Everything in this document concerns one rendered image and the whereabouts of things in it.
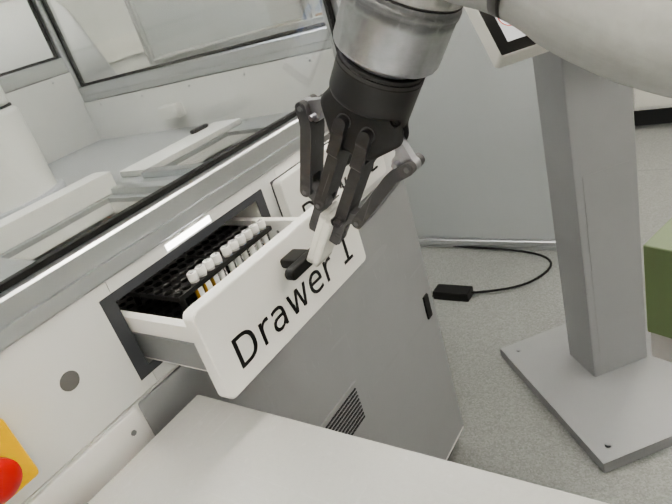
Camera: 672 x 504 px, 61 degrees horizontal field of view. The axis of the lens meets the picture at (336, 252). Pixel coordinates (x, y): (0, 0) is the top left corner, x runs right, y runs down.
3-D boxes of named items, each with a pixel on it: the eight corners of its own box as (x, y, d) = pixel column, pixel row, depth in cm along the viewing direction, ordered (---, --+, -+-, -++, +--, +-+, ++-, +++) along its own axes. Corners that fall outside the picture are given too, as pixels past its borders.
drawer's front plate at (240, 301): (367, 258, 79) (346, 186, 74) (232, 402, 59) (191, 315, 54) (356, 258, 80) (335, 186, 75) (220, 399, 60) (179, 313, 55)
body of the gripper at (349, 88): (447, 66, 48) (410, 155, 54) (362, 23, 50) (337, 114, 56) (408, 95, 42) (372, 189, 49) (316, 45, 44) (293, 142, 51)
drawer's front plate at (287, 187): (387, 171, 108) (373, 115, 104) (302, 247, 88) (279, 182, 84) (379, 171, 110) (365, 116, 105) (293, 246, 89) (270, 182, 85)
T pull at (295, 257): (331, 248, 66) (327, 237, 65) (294, 283, 61) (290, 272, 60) (307, 247, 68) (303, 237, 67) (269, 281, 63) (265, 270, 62)
